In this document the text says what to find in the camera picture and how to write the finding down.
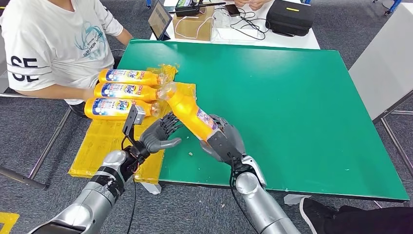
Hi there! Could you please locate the grey side table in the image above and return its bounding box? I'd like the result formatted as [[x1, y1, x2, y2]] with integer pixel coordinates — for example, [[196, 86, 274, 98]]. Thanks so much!
[[348, 2, 413, 178], [0, 42, 73, 191]]

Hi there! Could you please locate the white table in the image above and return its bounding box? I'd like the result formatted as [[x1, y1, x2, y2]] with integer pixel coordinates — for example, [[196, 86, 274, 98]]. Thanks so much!
[[150, 0, 321, 50]]

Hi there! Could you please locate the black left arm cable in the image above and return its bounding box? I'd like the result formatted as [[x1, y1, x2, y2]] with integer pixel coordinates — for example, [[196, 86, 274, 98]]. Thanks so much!
[[127, 180, 138, 234]]

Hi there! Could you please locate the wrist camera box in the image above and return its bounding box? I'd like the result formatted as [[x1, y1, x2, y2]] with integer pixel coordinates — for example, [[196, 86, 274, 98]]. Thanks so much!
[[122, 104, 148, 138], [206, 129, 243, 163]]

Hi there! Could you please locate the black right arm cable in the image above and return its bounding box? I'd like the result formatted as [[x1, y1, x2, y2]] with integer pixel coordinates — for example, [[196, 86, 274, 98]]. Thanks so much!
[[229, 158, 259, 234]]

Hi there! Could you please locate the clear plastic box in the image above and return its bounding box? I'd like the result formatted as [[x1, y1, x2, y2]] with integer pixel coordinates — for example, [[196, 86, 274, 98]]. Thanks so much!
[[211, 9, 263, 43]]

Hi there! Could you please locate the yellow film patch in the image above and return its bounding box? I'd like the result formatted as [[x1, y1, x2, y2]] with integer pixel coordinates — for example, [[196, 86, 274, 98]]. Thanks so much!
[[168, 82, 197, 106]]

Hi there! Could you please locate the dark tablet with stand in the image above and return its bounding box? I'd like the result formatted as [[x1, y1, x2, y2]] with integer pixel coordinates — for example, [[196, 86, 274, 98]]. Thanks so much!
[[148, 0, 173, 41]]

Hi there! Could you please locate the black radio device with antenna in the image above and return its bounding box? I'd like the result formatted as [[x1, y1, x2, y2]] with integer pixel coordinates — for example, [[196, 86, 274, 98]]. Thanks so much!
[[175, 0, 227, 18]]

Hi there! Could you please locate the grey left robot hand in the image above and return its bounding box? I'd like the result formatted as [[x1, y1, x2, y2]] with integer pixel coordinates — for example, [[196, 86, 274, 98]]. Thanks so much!
[[139, 112, 184, 155]]

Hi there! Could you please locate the black smartphone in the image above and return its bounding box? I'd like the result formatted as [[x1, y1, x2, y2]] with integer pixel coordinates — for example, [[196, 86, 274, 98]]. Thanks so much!
[[224, 3, 241, 18]]

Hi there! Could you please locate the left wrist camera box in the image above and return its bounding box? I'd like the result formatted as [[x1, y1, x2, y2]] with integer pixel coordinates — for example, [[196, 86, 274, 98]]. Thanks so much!
[[122, 104, 148, 138]]

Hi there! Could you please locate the yellow taped board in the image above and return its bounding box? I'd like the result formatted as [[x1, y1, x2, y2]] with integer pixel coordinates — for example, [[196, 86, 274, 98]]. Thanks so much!
[[68, 64, 179, 185]]

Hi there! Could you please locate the brown cardboard box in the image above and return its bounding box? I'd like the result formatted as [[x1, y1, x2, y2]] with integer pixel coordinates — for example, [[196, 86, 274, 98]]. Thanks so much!
[[173, 6, 216, 42]]

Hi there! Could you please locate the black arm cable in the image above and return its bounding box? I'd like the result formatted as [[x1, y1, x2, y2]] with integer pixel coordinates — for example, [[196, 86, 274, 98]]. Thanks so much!
[[229, 158, 259, 234], [127, 180, 138, 234]]

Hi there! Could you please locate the black carrying case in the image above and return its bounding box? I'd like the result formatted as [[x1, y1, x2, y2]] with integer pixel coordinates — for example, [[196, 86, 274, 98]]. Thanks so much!
[[265, 0, 315, 37]]

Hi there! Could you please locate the white cable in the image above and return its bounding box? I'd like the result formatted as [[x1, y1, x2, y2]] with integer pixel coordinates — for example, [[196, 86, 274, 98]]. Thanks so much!
[[175, 15, 214, 40]]

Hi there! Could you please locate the blue wheeled frame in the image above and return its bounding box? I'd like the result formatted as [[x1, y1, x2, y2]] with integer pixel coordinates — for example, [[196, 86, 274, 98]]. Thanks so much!
[[373, 0, 403, 17]]

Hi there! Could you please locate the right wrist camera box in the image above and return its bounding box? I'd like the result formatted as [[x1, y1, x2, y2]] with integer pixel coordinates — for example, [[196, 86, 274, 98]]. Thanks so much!
[[206, 129, 243, 163]]

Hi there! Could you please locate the orange detergent bottle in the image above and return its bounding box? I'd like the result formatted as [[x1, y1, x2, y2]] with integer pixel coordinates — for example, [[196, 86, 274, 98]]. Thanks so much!
[[94, 82, 162, 102], [157, 82, 221, 142], [98, 68, 169, 86], [84, 97, 161, 121]]

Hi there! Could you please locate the person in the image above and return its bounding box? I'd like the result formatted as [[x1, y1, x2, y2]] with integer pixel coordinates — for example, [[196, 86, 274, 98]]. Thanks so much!
[[0, 0, 133, 118], [299, 197, 413, 234], [234, 0, 266, 11]]

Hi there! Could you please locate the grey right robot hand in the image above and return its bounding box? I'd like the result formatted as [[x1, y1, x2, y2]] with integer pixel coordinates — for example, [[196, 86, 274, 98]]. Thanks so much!
[[200, 115, 246, 162]]

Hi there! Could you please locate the white table foot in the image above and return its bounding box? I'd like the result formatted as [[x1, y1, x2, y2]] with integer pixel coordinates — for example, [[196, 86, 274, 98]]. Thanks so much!
[[141, 182, 163, 196], [283, 194, 310, 206]]

